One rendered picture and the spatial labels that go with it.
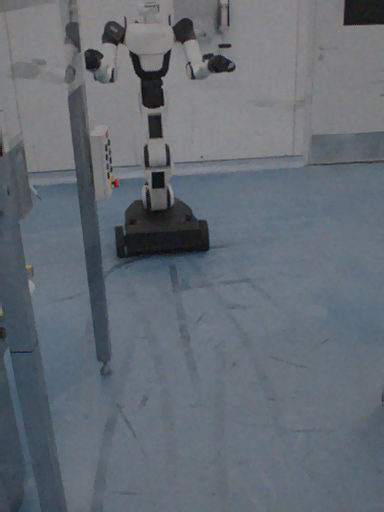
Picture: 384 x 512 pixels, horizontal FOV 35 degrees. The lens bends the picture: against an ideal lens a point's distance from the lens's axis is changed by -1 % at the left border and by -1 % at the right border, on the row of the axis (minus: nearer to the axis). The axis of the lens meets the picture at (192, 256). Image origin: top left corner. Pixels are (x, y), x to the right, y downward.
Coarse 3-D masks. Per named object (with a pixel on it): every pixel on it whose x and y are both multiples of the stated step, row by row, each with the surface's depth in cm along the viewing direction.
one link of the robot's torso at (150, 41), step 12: (132, 24) 350; (144, 24) 347; (156, 24) 347; (168, 24) 347; (132, 36) 344; (144, 36) 344; (156, 36) 345; (168, 36) 346; (132, 48) 346; (144, 48) 347; (156, 48) 347; (168, 48) 348; (132, 60) 353; (144, 60) 350; (156, 60) 351; (168, 60) 355; (144, 72) 354; (156, 72) 355
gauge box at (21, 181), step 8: (8, 152) 157; (16, 152) 161; (24, 152) 167; (16, 160) 161; (24, 160) 168; (16, 168) 160; (24, 168) 168; (16, 176) 160; (24, 176) 168; (16, 184) 161; (24, 184) 168; (16, 192) 162; (24, 192) 168; (16, 200) 163; (24, 200) 167; (24, 208) 167; (24, 216) 166
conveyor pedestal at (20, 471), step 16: (0, 368) 185; (0, 384) 185; (0, 400) 184; (0, 416) 184; (0, 432) 183; (16, 432) 199; (0, 448) 183; (16, 448) 198; (0, 464) 183; (16, 464) 198; (0, 480) 184; (16, 480) 197; (0, 496) 187; (16, 496) 196
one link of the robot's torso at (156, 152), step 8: (168, 104) 365; (144, 112) 363; (152, 112) 363; (160, 112) 364; (144, 120) 362; (152, 120) 367; (160, 120) 368; (152, 128) 368; (160, 128) 369; (152, 136) 370; (160, 136) 370; (152, 144) 365; (160, 144) 366; (144, 152) 367; (152, 152) 365; (160, 152) 366; (168, 152) 367; (144, 160) 368; (152, 160) 367; (160, 160) 367; (168, 160) 369
